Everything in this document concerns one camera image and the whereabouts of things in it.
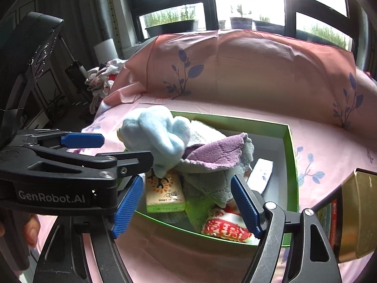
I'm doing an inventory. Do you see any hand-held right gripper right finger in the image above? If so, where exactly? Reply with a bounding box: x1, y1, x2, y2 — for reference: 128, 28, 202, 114
230, 175, 344, 283

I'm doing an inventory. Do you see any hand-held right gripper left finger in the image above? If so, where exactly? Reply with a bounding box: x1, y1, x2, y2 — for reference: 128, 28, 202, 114
32, 175, 145, 283

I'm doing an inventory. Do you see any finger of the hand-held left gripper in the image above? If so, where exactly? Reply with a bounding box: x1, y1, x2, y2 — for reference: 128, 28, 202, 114
28, 150, 154, 188
20, 129, 105, 153

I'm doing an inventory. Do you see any red white tissue packet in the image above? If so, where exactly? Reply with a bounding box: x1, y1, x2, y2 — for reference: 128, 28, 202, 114
202, 208, 256, 244

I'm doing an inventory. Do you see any light blue plush toy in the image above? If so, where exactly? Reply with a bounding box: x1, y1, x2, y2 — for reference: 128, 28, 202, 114
117, 106, 191, 179

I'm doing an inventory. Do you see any cream printed tissue packet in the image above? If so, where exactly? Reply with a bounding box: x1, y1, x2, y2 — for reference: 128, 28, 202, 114
145, 171, 187, 213

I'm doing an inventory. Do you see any green grey fluffy towel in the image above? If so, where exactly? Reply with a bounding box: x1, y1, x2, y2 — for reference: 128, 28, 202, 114
160, 196, 215, 233

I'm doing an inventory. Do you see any green cardboard box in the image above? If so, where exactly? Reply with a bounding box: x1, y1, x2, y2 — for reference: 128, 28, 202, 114
122, 110, 299, 246

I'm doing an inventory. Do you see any grey purple microfiber cloth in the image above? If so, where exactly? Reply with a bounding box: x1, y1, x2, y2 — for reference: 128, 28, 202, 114
174, 133, 254, 210

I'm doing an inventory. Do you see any cream knitted towel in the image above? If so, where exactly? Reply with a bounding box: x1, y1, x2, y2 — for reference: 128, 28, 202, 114
187, 120, 229, 146

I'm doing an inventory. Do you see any person's left hand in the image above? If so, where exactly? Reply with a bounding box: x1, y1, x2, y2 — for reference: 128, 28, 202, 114
23, 214, 41, 246

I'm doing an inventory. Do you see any pile of clothes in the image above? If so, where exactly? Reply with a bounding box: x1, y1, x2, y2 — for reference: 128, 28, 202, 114
85, 59, 128, 114

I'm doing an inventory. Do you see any white cylinder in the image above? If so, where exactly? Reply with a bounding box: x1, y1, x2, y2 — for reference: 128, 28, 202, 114
94, 38, 117, 62

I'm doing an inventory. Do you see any pink leaf print pillow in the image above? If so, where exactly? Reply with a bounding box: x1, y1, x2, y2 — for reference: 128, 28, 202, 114
216, 29, 358, 130
102, 29, 220, 112

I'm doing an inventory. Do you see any pink floral bedsheet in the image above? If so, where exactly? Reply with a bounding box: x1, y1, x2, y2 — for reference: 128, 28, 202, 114
38, 97, 377, 283

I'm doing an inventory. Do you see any black gold tea tin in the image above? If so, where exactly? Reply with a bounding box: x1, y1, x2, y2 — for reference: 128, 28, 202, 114
312, 168, 377, 264

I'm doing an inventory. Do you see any grey curtain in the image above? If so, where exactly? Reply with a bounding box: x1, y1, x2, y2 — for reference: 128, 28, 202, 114
35, 0, 139, 56

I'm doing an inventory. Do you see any black grass planter trough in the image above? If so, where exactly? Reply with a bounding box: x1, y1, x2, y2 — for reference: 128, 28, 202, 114
145, 8, 197, 37
309, 24, 350, 49
253, 15, 285, 33

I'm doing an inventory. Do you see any black potted plant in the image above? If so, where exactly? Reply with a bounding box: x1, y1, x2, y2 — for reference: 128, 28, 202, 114
230, 4, 253, 30

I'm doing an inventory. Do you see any black frame window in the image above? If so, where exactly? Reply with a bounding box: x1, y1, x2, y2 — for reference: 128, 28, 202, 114
127, 0, 369, 50

